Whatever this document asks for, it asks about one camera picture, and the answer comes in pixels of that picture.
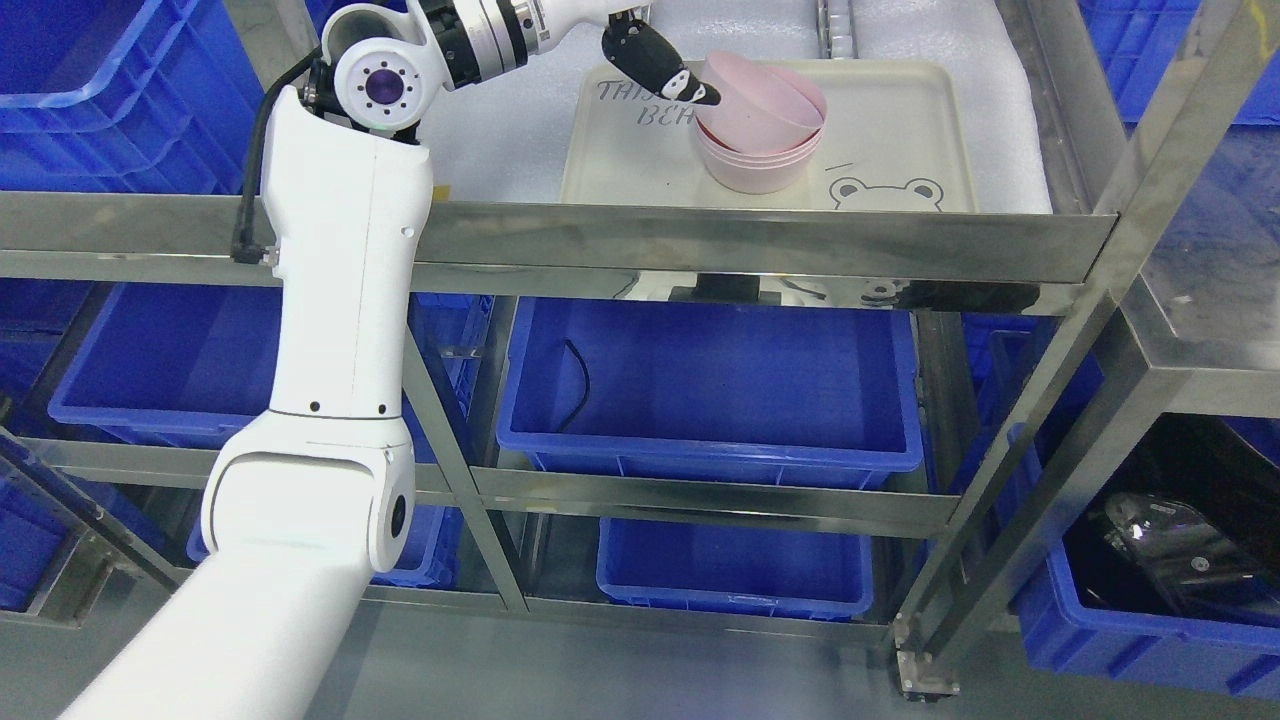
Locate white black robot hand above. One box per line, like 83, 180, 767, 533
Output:
550, 1, 721, 108

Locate pink bowl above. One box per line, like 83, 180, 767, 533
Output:
695, 51, 826, 156

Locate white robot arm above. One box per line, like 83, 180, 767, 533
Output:
61, 1, 634, 719

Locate stack of pink bowls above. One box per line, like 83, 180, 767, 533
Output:
692, 120, 826, 195

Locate steel shelf rack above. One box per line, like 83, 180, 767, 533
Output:
0, 0, 1121, 641
890, 0, 1280, 701

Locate blue bin middle shelf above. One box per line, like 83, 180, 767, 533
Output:
495, 299, 924, 489

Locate blue bin shelf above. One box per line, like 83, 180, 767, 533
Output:
595, 518, 876, 623
495, 299, 924, 489
47, 283, 283, 448

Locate blue bin bottom shelf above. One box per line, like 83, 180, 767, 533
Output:
595, 518, 876, 623

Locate blue bin left shelf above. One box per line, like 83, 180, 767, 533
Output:
47, 283, 283, 448

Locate cream tray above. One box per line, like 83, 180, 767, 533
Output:
559, 60, 978, 213

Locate blue bin upper left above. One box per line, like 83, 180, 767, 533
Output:
1, 1, 262, 195

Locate black helmet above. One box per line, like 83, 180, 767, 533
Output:
1064, 414, 1279, 626

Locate blue bin with helmet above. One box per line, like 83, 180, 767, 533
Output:
1012, 502, 1279, 700

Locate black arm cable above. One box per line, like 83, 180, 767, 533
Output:
230, 55, 332, 266

